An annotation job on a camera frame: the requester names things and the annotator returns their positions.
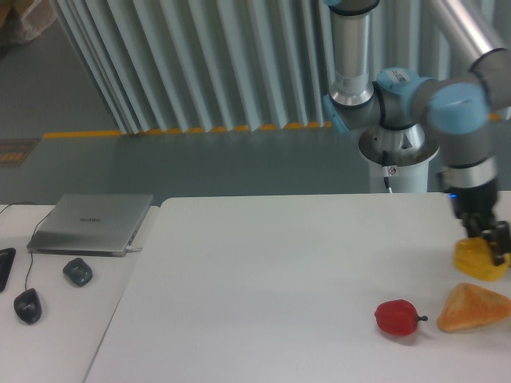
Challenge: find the white folding partition screen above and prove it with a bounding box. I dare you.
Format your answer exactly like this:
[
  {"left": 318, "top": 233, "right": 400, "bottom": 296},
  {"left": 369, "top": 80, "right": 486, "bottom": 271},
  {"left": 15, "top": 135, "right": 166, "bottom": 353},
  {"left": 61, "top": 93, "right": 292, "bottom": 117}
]
[{"left": 52, "top": 1, "right": 510, "bottom": 134}]

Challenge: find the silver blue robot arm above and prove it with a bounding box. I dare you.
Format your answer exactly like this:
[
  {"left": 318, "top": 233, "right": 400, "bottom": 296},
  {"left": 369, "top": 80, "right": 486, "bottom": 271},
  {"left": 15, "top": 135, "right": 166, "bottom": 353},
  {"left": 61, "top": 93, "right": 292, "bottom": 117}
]
[{"left": 323, "top": 1, "right": 510, "bottom": 267}]

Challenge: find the black mouse cable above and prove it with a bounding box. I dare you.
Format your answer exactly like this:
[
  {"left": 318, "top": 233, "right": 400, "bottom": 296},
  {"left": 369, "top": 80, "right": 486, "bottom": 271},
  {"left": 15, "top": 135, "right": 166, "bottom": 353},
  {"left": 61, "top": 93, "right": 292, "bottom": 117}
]
[{"left": 0, "top": 202, "right": 57, "bottom": 291}]

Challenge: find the red toy pepper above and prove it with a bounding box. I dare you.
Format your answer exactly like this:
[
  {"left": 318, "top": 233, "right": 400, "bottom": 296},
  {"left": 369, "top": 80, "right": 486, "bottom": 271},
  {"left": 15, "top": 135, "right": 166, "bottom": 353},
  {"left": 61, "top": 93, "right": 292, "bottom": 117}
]
[{"left": 374, "top": 299, "right": 428, "bottom": 336}]

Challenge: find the silver closed laptop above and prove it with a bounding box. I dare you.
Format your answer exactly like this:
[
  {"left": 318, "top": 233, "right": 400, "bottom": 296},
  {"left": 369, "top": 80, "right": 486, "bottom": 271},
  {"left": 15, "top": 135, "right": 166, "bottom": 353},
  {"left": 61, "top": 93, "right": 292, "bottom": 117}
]
[{"left": 27, "top": 194, "right": 153, "bottom": 256}]

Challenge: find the black wired mouse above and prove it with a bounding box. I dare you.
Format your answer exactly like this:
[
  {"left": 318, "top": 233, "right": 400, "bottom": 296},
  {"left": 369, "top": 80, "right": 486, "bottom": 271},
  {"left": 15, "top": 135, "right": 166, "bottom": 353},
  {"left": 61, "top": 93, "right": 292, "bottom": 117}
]
[{"left": 14, "top": 288, "right": 42, "bottom": 325}]

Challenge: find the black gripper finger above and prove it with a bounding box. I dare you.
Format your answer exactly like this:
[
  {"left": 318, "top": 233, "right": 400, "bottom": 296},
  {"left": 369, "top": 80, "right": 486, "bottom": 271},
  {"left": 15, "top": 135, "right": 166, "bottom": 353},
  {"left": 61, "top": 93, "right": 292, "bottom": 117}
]
[
  {"left": 482, "top": 221, "right": 510, "bottom": 267},
  {"left": 461, "top": 212, "right": 483, "bottom": 238}
]

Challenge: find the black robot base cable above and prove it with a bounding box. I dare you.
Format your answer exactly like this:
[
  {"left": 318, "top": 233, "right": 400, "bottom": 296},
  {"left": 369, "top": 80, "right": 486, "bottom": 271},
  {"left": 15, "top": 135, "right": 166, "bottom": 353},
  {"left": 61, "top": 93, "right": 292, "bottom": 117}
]
[{"left": 381, "top": 149, "right": 394, "bottom": 194}]

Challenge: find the black keyboard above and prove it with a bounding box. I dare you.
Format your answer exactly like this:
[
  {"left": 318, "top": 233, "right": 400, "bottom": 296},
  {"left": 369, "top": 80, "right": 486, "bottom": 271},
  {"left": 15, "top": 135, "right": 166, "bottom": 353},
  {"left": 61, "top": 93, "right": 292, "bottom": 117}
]
[{"left": 0, "top": 247, "right": 16, "bottom": 293}]

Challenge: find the black wireless mouse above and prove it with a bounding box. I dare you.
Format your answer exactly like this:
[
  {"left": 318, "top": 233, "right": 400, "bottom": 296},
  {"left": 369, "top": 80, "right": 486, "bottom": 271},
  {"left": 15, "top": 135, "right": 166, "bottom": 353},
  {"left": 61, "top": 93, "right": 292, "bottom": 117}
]
[{"left": 62, "top": 258, "right": 93, "bottom": 287}]

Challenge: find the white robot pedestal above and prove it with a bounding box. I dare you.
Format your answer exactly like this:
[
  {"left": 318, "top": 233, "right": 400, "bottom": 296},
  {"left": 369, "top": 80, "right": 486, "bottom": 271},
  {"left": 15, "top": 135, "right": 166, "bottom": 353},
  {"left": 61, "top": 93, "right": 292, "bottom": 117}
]
[{"left": 358, "top": 124, "right": 438, "bottom": 194}]

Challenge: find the yellow toy pepper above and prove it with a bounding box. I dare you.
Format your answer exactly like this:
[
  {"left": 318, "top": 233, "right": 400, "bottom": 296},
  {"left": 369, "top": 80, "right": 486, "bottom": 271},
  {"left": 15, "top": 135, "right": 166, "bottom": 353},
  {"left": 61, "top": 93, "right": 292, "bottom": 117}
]
[{"left": 453, "top": 237, "right": 510, "bottom": 282}]

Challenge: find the brown cardboard box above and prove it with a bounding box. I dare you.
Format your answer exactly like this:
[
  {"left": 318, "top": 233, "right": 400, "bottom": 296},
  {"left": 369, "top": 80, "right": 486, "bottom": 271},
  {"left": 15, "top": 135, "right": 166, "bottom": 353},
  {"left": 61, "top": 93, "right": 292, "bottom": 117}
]
[{"left": 1, "top": 0, "right": 57, "bottom": 47}]

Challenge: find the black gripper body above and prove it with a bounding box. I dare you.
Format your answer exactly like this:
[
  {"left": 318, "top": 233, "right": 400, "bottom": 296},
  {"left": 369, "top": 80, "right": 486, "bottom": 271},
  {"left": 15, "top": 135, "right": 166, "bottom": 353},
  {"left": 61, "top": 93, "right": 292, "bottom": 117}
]
[{"left": 438, "top": 172, "right": 498, "bottom": 223}]

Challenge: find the orange toy bread slice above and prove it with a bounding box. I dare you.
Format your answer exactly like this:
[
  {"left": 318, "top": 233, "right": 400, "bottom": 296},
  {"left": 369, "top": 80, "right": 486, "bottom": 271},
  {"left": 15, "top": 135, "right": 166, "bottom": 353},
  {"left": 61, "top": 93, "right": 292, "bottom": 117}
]
[{"left": 437, "top": 283, "right": 510, "bottom": 333}]

